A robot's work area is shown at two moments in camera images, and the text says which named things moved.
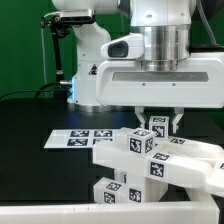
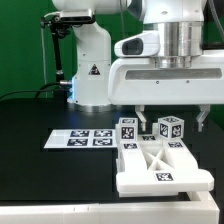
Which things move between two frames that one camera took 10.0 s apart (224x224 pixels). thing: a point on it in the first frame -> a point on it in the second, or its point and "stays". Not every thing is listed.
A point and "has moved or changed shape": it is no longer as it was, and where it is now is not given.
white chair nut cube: x=159 y=126 has moved or changed shape
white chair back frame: x=173 y=160 has moved or changed shape
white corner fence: x=183 y=212 stays
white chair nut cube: x=141 y=142 -> x=128 y=129
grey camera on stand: x=76 y=15 stays
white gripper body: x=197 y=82 stays
